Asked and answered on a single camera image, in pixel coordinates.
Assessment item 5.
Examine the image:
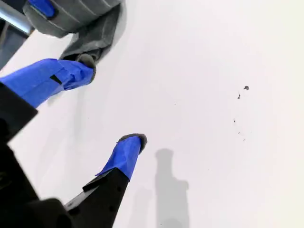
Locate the grey striped square towel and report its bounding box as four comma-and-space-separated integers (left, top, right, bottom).
22, 0, 126, 69

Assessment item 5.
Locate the shiny steel bar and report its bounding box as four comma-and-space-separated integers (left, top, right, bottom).
0, 4, 35, 34

